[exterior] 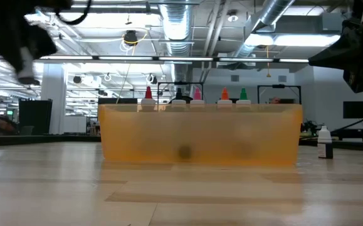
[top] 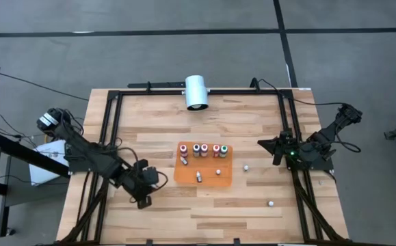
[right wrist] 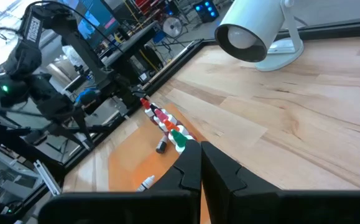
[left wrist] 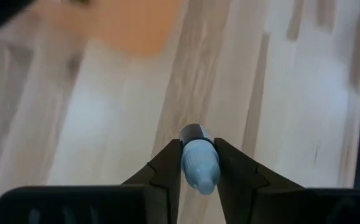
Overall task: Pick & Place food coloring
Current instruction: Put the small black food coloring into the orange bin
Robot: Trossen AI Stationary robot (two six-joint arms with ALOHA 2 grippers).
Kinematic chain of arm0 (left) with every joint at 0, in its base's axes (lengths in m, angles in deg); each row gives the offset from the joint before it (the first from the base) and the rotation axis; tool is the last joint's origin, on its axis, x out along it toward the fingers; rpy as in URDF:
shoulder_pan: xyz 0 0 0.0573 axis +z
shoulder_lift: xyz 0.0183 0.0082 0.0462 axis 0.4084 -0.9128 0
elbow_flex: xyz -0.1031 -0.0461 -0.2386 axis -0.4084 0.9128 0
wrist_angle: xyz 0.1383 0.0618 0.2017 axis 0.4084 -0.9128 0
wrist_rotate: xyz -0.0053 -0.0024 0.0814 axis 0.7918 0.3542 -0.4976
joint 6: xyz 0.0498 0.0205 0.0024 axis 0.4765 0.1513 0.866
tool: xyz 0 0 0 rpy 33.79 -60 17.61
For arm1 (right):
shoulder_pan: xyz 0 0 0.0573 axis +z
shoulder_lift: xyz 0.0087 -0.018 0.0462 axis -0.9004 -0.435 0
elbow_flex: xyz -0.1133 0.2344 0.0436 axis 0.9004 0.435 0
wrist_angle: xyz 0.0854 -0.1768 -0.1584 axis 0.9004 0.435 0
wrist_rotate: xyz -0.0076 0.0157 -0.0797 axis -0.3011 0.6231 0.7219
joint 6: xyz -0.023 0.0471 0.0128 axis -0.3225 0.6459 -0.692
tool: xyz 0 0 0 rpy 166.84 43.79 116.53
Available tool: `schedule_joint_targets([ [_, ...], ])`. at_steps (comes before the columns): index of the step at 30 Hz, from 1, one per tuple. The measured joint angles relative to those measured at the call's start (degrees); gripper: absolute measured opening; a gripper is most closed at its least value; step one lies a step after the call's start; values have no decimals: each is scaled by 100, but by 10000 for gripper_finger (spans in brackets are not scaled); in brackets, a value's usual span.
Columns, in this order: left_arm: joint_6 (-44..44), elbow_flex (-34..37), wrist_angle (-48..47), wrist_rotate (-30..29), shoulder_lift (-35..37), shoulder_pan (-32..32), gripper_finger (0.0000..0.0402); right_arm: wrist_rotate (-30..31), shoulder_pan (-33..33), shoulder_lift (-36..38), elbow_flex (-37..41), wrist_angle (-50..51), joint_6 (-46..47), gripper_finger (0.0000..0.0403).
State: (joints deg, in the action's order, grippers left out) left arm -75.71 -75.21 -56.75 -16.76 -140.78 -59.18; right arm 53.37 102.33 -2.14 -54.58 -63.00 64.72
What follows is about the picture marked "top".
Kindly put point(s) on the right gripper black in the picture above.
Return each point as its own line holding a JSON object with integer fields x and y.
{"x": 288, "y": 150}

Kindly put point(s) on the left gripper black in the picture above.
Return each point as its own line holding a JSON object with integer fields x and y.
{"x": 139, "y": 181}

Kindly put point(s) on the green-capped food coloring bottle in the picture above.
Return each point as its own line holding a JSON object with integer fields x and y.
{"x": 223, "y": 149}

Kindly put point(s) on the red Chefmaster candy color bottle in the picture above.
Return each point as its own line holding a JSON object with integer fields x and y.
{"x": 183, "y": 149}

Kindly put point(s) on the red-capped food coloring bottle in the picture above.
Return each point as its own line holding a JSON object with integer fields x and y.
{"x": 216, "y": 148}

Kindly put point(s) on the pink-capped food coloring bottle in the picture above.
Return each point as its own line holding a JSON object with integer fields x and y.
{"x": 204, "y": 148}

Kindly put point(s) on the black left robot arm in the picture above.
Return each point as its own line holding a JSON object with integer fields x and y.
{"x": 91, "y": 157}

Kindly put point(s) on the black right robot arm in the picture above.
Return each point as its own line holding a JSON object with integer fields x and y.
{"x": 324, "y": 136}

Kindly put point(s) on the translucent orange plastic tray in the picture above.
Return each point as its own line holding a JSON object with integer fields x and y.
{"x": 208, "y": 164}

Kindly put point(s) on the white cylinder housing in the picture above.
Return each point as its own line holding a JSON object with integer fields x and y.
{"x": 196, "y": 92}

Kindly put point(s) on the white paper sheet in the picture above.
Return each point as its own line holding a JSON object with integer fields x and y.
{"x": 43, "y": 171}

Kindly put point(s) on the flat black bar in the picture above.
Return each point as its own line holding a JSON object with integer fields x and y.
{"x": 160, "y": 84}

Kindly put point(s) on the black desk beam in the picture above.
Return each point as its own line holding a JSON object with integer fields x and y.
{"x": 23, "y": 153}

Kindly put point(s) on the black stand leg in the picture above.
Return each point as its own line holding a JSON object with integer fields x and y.
{"x": 2, "y": 218}

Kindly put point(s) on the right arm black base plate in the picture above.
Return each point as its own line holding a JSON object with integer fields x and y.
{"x": 326, "y": 165}

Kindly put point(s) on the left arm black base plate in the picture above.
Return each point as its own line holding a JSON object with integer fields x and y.
{"x": 81, "y": 165}

